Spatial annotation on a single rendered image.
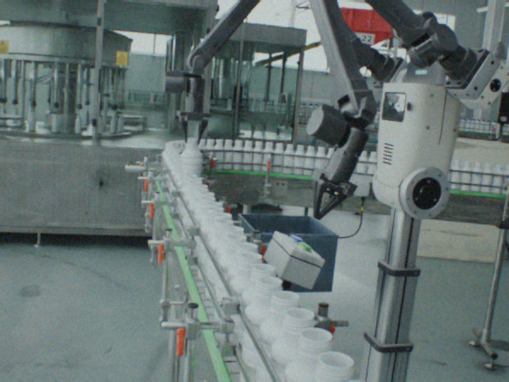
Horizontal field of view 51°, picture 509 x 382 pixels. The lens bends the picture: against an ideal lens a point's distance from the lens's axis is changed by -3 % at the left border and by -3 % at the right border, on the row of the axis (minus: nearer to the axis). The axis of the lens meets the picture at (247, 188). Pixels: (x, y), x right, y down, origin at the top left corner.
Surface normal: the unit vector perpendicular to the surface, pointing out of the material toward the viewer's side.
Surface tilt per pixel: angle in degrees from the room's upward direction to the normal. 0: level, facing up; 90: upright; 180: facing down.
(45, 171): 90
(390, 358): 90
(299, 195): 90
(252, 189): 90
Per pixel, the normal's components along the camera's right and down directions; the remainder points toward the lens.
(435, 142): 0.20, 0.36
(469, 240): -0.10, 0.15
